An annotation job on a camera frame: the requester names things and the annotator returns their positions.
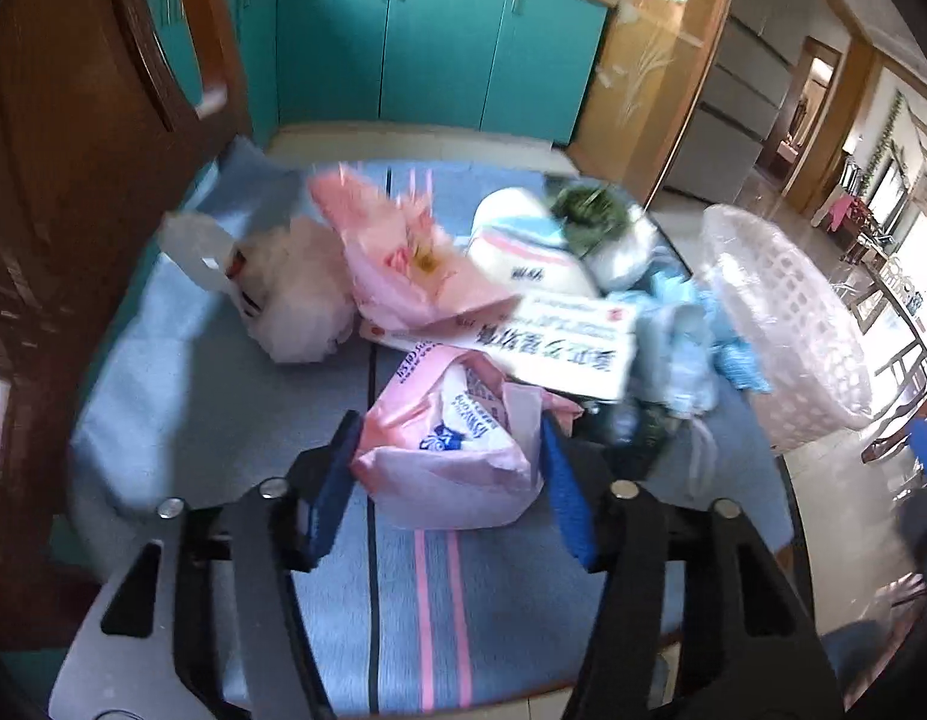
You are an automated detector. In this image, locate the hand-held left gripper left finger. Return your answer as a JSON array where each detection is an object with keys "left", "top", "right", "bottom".
[{"left": 47, "top": 409, "right": 367, "bottom": 720}]

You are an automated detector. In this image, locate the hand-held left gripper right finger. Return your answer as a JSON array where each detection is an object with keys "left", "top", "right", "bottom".
[{"left": 538, "top": 412, "right": 847, "bottom": 720}]

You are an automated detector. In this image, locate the pink and white plastic package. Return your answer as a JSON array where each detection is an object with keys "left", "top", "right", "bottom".
[{"left": 350, "top": 345, "right": 584, "bottom": 531}]

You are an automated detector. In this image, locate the white plastic lattice basket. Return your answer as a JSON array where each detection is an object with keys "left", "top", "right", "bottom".
[{"left": 699, "top": 204, "right": 874, "bottom": 455}]

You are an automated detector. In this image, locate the white plastic bag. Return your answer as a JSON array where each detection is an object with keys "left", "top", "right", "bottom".
[{"left": 159, "top": 211, "right": 359, "bottom": 365}]

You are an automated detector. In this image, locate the green leafy vegetable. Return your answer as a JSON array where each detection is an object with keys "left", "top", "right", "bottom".
[{"left": 548, "top": 184, "right": 633, "bottom": 254}]

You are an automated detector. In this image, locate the dark green plastic wrapper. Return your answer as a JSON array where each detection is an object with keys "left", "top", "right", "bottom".
[{"left": 575, "top": 397, "right": 678, "bottom": 481}]

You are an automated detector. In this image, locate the white printed cardboard box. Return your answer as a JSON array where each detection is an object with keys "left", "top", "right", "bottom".
[{"left": 358, "top": 292, "right": 642, "bottom": 402}]

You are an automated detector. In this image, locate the blue striped cloth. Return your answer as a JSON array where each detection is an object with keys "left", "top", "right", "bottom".
[{"left": 65, "top": 139, "right": 798, "bottom": 717}]

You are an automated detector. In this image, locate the light blue crumpled plastic bag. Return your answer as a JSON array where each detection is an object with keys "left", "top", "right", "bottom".
[{"left": 605, "top": 270, "right": 723, "bottom": 419}]

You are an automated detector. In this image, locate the blue crumpled plastic wrapper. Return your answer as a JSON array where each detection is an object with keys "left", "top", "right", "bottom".
[{"left": 698, "top": 289, "right": 773, "bottom": 395}]

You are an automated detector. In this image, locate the white crumpled paper wad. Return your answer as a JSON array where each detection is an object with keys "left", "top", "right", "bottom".
[{"left": 583, "top": 217, "right": 661, "bottom": 291}]

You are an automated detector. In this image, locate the white striped tissue packet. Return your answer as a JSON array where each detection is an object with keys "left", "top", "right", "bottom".
[{"left": 467, "top": 186, "right": 603, "bottom": 301}]

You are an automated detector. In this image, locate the pink cloth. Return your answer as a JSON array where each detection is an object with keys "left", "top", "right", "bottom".
[{"left": 810, "top": 191, "right": 874, "bottom": 231}]

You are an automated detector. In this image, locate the pink crumpled plastic bag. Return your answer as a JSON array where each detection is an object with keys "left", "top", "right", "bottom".
[{"left": 307, "top": 165, "right": 520, "bottom": 335}]

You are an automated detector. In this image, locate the clear plastic liner bag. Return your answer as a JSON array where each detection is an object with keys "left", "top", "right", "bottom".
[{"left": 701, "top": 204, "right": 824, "bottom": 361}]

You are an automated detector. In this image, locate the green garland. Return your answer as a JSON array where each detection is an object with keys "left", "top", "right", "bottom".
[{"left": 857, "top": 88, "right": 908, "bottom": 197}]

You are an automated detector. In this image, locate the grey refrigerator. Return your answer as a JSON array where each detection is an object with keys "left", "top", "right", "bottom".
[{"left": 662, "top": 11, "right": 802, "bottom": 203}]

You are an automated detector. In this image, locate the wooden glass partition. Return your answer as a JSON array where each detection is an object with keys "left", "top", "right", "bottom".
[{"left": 568, "top": 0, "right": 743, "bottom": 205}]

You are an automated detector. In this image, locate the teal kitchen cabinet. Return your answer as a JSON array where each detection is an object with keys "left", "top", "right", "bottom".
[{"left": 140, "top": 0, "right": 616, "bottom": 147}]

